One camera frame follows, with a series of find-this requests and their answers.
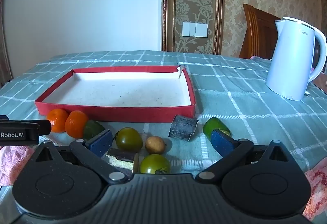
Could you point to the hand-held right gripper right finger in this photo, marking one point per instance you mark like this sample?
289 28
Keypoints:
221 141

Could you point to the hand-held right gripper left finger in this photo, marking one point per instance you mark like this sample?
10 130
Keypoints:
100 141

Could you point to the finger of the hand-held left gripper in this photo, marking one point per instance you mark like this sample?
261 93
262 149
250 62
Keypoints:
45 127

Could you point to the orange tangerine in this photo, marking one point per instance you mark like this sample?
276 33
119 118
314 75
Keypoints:
58 121
75 124

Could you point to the dark green cucumber end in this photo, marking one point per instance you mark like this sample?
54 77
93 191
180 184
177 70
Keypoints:
92 128

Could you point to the green cucumber piece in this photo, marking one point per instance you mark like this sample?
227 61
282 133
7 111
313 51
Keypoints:
213 124

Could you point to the dark sugarcane piece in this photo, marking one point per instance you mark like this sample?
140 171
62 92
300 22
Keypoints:
183 128
120 158

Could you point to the green tomato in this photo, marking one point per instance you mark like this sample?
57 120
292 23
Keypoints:
129 139
154 164

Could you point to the red cardboard box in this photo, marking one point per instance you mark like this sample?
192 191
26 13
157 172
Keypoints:
115 91

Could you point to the brown kiwi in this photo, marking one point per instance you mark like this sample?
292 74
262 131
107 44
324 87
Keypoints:
154 144

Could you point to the teal checkered tablecloth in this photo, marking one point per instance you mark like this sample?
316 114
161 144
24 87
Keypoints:
242 111

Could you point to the small pink cloth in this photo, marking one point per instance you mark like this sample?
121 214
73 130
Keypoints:
255 57

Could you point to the red patterned cloth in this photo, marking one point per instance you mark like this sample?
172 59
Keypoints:
316 183

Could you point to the white electric kettle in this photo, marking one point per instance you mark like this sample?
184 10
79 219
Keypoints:
291 60

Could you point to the wooden chair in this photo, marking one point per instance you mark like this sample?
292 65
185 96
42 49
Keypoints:
258 34

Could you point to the brown packet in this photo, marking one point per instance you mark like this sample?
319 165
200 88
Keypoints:
320 84

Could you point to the white wall switch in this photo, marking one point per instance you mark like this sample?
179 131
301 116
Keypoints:
195 29

